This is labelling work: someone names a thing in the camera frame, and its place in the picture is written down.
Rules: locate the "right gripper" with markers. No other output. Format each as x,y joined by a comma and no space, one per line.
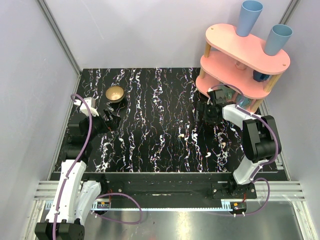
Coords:
213,120

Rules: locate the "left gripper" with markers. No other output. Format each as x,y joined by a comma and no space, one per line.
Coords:
105,121

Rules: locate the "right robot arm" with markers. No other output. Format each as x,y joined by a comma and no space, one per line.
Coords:
260,139

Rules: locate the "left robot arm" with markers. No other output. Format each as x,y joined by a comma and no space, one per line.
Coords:
74,198

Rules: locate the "gold bowl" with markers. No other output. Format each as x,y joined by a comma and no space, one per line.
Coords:
115,94

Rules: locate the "teal mug left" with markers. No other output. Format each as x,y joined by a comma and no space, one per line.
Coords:
229,92

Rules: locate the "teal mug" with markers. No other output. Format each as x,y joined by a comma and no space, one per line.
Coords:
244,102
229,92

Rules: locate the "teal mug right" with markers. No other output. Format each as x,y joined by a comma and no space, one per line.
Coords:
244,102

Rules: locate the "pink three-tier shelf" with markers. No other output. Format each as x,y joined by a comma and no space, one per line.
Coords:
217,65

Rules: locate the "pink small cup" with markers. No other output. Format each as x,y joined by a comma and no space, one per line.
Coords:
239,65

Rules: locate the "dark blue mug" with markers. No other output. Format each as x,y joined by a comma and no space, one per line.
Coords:
260,77

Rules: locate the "blue cup right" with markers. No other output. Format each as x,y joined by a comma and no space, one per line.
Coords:
277,38

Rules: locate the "blue cup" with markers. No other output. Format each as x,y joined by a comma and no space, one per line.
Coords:
249,13
277,38

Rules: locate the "blue cup rear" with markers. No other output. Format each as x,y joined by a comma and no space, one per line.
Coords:
249,13

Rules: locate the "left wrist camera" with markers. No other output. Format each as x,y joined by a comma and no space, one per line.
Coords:
89,107

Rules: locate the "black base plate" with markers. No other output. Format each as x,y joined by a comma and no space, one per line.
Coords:
209,184

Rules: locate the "aluminium rail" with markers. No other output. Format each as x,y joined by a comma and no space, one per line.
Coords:
213,200

